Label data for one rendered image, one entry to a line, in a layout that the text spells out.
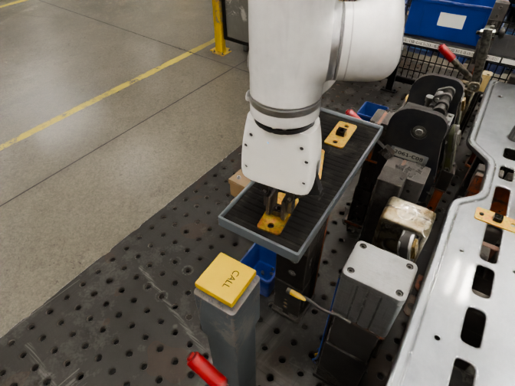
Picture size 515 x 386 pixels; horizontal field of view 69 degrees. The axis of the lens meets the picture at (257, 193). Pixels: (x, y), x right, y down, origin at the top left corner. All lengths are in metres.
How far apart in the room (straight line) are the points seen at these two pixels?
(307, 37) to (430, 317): 0.51
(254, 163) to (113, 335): 0.67
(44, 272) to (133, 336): 1.22
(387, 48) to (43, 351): 0.97
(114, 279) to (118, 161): 1.62
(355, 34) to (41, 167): 2.58
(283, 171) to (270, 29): 0.18
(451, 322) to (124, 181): 2.09
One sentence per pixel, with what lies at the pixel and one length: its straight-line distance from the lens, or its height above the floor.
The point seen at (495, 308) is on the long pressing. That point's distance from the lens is 0.78.
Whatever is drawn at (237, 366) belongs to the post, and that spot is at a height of 0.95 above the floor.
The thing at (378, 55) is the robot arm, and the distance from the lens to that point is 0.40.
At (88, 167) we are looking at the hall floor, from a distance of 2.69.
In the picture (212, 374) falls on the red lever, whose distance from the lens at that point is 0.50.
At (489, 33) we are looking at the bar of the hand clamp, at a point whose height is 1.21.
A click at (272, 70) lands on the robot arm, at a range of 0.40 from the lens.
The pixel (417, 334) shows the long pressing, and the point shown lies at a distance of 0.70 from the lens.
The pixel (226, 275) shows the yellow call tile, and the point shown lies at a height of 1.16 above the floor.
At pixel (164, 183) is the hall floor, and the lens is 2.41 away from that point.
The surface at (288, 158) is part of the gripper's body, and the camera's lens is 0.47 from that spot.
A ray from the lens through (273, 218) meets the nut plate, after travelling 0.57.
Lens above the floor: 1.59
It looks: 44 degrees down
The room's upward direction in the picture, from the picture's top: straight up
